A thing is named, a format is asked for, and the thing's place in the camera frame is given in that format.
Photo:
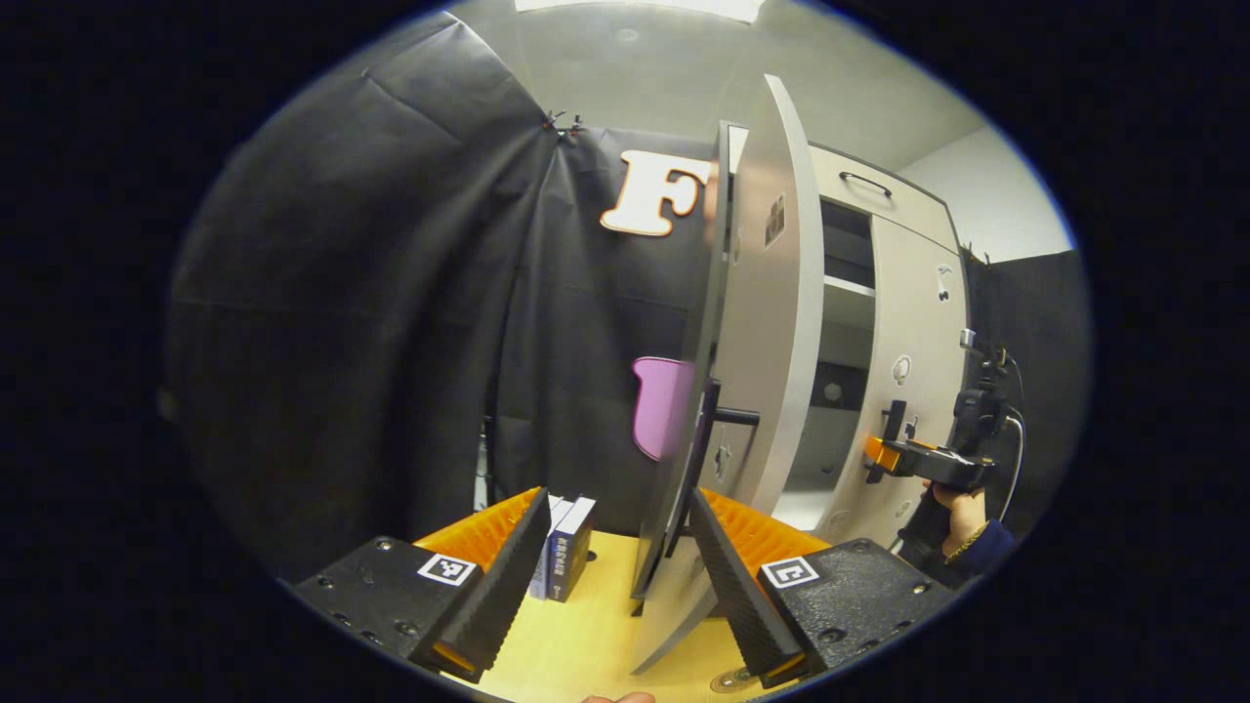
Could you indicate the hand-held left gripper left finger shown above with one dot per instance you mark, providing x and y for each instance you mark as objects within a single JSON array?
[{"x": 513, "y": 586}]

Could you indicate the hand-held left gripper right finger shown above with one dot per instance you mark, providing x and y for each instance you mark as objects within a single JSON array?
[{"x": 737, "y": 596}]

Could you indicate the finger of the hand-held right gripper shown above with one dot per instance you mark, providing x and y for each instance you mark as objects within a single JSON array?
[{"x": 884, "y": 456}]

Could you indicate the white cabinet door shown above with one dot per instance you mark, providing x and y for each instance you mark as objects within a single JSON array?
[
  {"x": 771, "y": 322},
  {"x": 918, "y": 322}
]

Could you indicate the white cabinet shelf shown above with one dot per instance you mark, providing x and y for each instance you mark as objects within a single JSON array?
[{"x": 848, "y": 286}]

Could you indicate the cream cabinet drawer front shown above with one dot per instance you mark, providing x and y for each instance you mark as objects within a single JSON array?
[{"x": 908, "y": 210}]

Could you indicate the blue box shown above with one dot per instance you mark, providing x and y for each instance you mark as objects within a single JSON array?
[{"x": 571, "y": 557}]

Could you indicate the white box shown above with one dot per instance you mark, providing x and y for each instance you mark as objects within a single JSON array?
[{"x": 561, "y": 510}]

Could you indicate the ceiling light panel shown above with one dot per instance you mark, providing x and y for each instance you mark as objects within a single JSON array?
[{"x": 635, "y": 6}]

